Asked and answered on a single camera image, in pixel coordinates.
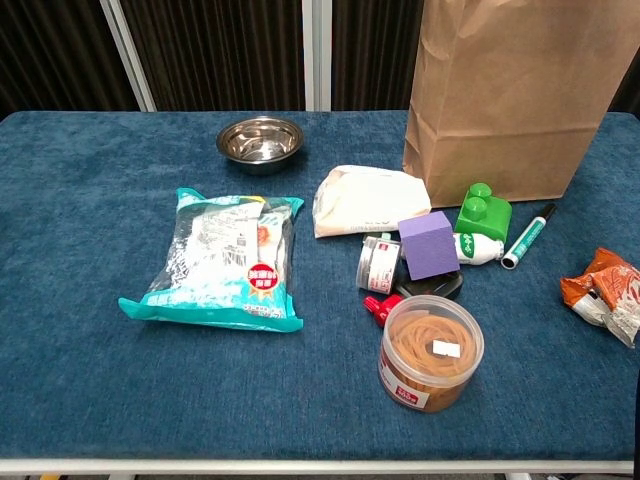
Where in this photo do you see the clear jar of rubber bands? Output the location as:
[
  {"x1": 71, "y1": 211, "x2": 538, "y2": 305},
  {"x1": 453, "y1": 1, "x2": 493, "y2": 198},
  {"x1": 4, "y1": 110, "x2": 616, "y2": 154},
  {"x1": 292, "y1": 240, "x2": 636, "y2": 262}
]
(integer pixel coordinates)
[{"x1": 377, "y1": 294, "x2": 485, "y2": 414}]

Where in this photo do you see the orange white snack packet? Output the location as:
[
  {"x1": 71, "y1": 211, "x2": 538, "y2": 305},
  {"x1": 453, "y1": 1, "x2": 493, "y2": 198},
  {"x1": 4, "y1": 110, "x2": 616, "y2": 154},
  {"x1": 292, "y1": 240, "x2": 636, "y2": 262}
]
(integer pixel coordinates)
[{"x1": 559, "y1": 247, "x2": 640, "y2": 349}]

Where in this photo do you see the small silver tin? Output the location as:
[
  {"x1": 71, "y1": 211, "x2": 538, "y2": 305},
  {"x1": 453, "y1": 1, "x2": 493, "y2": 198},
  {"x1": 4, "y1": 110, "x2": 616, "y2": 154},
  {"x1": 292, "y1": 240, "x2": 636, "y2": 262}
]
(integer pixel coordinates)
[{"x1": 355, "y1": 234, "x2": 402, "y2": 295}]

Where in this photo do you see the brown paper bag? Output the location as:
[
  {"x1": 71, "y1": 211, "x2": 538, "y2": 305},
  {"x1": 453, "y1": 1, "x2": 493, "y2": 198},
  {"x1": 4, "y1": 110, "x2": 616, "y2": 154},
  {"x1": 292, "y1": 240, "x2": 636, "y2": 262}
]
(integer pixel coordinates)
[{"x1": 402, "y1": 0, "x2": 640, "y2": 209}]

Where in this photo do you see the white soft pouch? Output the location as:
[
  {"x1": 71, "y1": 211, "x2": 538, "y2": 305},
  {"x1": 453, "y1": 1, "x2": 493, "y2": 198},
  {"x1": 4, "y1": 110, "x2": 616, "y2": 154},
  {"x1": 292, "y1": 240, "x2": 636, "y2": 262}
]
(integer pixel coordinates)
[{"x1": 312, "y1": 164, "x2": 432, "y2": 239}]

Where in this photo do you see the red capped small bottle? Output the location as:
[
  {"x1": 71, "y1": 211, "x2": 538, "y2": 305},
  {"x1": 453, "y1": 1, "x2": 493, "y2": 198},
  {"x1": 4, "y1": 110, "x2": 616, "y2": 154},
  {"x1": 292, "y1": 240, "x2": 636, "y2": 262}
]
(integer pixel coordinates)
[{"x1": 362, "y1": 293, "x2": 404, "y2": 328}]

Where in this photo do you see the teal white plastic package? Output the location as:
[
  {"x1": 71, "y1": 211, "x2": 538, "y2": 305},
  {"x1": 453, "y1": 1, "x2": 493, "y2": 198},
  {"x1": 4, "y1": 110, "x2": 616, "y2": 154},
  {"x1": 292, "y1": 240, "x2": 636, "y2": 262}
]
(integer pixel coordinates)
[{"x1": 117, "y1": 187, "x2": 305, "y2": 333}]

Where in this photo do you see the purple foam cube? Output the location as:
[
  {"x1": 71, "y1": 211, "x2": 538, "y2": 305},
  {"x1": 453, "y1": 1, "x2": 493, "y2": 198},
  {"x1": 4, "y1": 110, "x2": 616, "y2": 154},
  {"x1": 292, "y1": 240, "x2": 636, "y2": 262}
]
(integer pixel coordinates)
[{"x1": 397, "y1": 209, "x2": 461, "y2": 281}]

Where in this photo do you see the stainless steel bowl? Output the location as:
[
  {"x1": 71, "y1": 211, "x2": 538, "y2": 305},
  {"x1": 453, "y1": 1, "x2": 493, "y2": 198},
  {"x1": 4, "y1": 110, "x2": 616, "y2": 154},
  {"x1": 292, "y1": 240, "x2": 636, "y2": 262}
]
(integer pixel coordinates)
[{"x1": 215, "y1": 115, "x2": 305, "y2": 177}]

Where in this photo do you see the white green glue bottle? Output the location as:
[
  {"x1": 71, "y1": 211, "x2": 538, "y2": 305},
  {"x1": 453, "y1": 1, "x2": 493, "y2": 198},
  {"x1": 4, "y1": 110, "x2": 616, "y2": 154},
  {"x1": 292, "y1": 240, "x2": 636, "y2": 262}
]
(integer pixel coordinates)
[{"x1": 452, "y1": 231, "x2": 505, "y2": 266}]

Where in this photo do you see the green toy brick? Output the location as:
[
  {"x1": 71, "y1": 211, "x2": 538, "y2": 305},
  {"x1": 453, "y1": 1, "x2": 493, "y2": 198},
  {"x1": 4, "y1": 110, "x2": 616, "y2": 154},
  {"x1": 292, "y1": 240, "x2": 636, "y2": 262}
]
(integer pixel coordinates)
[{"x1": 453, "y1": 182, "x2": 514, "y2": 246}]

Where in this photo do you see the black corrugated panel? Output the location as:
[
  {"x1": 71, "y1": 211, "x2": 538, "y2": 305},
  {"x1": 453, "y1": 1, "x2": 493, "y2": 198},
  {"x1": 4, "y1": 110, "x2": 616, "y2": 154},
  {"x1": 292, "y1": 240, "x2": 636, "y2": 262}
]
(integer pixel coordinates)
[
  {"x1": 331, "y1": 0, "x2": 426, "y2": 112},
  {"x1": 0, "y1": 0, "x2": 141, "y2": 119},
  {"x1": 119, "y1": 0, "x2": 306, "y2": 112}
]

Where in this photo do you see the green white marker pen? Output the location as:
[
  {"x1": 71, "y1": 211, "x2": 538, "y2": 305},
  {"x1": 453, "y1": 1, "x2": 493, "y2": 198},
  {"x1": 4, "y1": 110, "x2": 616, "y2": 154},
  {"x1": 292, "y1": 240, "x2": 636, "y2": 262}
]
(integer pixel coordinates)
[{"x1": 500, "y1": 202, "x2": 558, "y2": 270}]

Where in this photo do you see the blue table cloth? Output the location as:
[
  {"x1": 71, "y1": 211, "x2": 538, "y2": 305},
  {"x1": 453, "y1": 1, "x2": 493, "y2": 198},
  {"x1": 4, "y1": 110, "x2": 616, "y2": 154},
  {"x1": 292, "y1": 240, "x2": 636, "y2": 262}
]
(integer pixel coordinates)
[{"x1": 0, "y1": 110, "x2": 640, "y2": 461}]

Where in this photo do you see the white partition post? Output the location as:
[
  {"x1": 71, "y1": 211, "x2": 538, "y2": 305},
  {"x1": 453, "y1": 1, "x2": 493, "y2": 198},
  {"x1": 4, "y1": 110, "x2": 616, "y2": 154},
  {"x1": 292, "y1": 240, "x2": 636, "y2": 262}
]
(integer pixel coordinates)
[
  {"x1": 98, "y1": 0, "x2": 158, "y2": 112},
  {"x1": 301, "y1": 0, "x2": 334, "y2": 112}
]

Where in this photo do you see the white table frame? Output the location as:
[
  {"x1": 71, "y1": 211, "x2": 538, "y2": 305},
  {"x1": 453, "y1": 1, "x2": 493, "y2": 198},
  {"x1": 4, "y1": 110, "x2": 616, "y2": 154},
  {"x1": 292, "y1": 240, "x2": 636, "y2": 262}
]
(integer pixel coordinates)
[{"x1": 0, "y1": 457, "x2": 640, "y2": 476}]

